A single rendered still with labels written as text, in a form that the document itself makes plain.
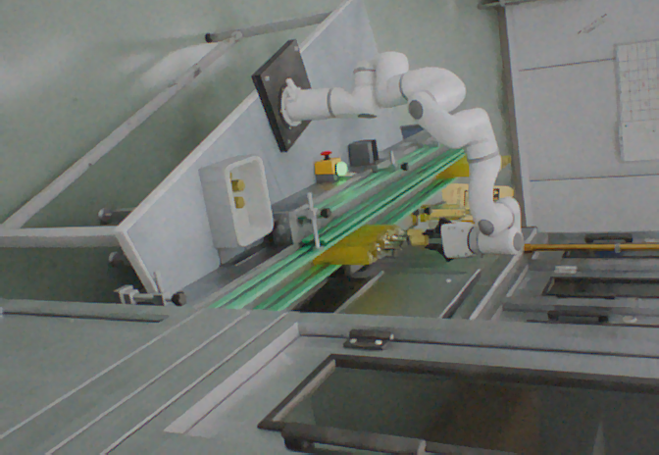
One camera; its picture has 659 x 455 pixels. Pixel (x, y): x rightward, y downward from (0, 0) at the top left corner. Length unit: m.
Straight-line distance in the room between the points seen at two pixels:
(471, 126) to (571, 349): 1.03
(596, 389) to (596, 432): 0.08
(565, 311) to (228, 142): 1.01
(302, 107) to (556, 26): 5.75
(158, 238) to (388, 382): 1.04
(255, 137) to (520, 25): 5.91
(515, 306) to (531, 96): 5.98
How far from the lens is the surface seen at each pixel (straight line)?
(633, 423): 0.75
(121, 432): 0.83
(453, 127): 1.81
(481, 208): 1.86
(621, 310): 1.94
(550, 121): 7.86
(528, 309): 1.98
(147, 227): 1.76
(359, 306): 2.02
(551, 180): 7.99
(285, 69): 2.27
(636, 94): 7.71
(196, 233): 1.90
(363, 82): 2.12
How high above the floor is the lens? 1.96
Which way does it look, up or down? 29 degrees down
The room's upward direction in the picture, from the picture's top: 88 degrees clockwise
